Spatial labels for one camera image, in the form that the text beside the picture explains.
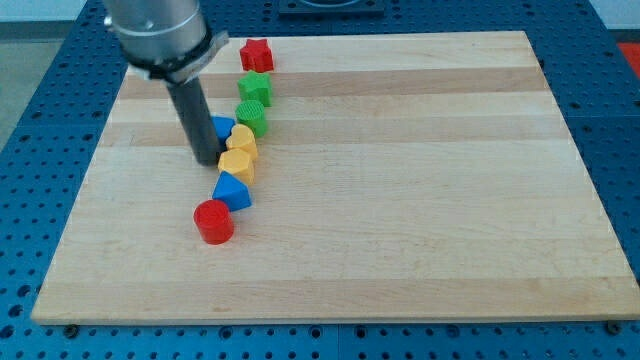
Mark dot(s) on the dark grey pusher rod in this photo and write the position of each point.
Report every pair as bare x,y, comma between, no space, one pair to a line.
192,108

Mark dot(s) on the blue triangle block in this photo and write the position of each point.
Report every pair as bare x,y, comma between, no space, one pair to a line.
232,192

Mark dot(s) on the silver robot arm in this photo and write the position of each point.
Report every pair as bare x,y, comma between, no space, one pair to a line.
172,42

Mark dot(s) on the blue cube block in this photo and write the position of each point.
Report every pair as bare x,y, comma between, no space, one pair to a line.
223,128

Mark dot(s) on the yellow pentagon block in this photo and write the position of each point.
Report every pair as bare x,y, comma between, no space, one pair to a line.
238,163

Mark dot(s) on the yellow heart block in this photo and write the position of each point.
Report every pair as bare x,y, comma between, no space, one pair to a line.
242,137

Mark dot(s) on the green cylinder block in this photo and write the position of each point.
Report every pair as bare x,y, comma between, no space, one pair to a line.
251,113

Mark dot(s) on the red cylinder block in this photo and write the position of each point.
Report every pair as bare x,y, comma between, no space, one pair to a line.
214,222

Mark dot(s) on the green star block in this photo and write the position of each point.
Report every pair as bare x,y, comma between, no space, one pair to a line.
255,86

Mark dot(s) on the red star block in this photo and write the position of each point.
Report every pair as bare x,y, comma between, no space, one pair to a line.
256,55

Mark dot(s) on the black mounting plate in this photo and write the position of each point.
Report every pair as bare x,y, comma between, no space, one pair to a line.
295,8

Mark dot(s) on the wooden board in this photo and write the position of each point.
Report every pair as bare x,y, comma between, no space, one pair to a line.
403,178

